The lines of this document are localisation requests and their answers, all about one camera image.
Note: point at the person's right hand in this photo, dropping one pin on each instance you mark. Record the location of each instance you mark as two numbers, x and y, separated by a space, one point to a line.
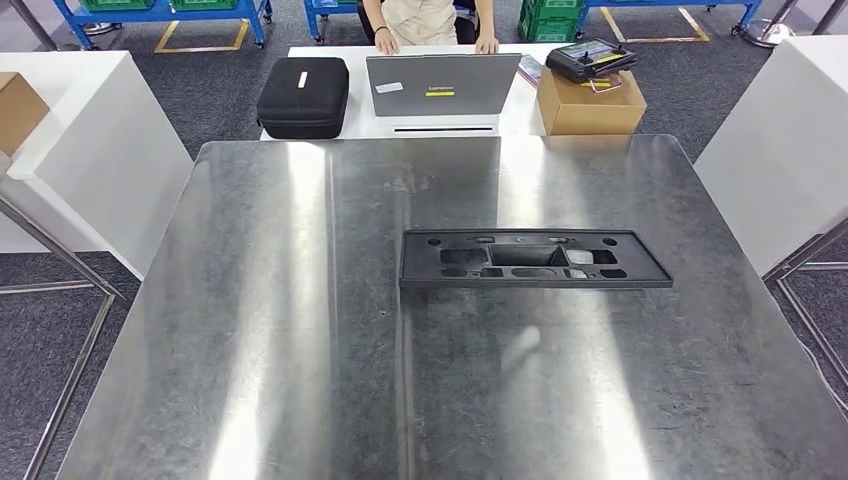
387 43

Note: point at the person's left hand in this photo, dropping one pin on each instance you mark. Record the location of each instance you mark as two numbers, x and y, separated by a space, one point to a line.
487 45

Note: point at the black plastic panel part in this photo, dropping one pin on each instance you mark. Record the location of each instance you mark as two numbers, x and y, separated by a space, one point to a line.
424 265

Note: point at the person's right forearm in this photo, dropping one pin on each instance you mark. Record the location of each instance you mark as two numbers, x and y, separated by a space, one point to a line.
374 16

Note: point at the person's left forearm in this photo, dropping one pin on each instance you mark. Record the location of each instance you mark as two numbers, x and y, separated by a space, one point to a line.
485 16

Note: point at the stainless steel workbench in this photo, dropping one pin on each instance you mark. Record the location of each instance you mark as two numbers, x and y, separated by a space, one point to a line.
265 331

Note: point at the person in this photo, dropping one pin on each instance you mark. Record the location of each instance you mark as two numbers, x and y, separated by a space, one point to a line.
424 20

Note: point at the patterned notebook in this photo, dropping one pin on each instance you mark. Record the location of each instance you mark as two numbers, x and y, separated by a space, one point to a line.
530 69

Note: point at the grey laptop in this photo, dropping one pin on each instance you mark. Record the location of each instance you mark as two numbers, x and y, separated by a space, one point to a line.
444 83

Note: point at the white desk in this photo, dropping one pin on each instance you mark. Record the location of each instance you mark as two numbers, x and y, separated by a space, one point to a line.
775 132
99 132
358 93

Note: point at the green plastic crate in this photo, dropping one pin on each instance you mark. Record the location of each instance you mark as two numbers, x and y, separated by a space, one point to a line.
119 4
205 3
556 8
546 30

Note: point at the black device with yellow marks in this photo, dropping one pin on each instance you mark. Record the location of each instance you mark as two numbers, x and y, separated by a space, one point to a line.
583 60

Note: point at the black zip case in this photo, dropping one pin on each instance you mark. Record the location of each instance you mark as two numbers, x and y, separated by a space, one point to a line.
301 99

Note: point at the cardboard box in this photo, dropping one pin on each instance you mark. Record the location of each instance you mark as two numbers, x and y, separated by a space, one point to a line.
590 109
20 112

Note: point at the stainless steel table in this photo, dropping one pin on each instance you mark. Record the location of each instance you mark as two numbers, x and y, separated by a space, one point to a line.
66 391
805 252

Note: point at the steel stanchion post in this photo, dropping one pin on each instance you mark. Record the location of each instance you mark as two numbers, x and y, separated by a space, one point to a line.
765 34
100 28
33 26
828 16

